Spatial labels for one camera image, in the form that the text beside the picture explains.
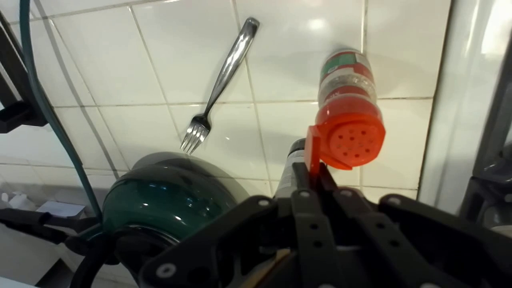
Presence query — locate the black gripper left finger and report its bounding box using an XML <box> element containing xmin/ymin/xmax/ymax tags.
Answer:
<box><xmin>141</xmin><ymin>161</ymin><xmax>343</xmax><ymax>288</ymax></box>

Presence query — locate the dark green bowl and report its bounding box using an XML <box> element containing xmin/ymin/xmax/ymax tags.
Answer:
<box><xmin>100</xmin><ymin>150</ymin><xmax>253</xmax><ymax>268</ymax></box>

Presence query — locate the silver metal fork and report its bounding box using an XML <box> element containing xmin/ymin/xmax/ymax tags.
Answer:
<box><xmin>180</xmin><ymin>16</ymin><xmax>263</xmax><ymax>156</ymax></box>

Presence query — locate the dark thin cable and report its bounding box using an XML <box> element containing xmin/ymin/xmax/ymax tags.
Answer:
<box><xmin>18</xmin><ymin>0</ymin><xmax>106</xmax><ymax>220</ymax></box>

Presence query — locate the red lid spice shaker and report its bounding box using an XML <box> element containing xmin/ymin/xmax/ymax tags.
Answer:
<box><xmin>305</xmin><ymin>46</ymin><xmax>388</xmax><ymax>177</ymax></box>

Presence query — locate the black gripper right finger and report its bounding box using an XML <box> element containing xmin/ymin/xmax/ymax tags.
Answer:
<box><xmin>319</xmin><ymin>174</ymin><xmax>512</xmax><ymax>288</ymax></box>

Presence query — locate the white gas stove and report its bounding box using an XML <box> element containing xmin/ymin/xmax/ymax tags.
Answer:
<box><xmin>418</xmin><ymin>0</ymin><xmax>512</xmax><ymax>236</ymax></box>

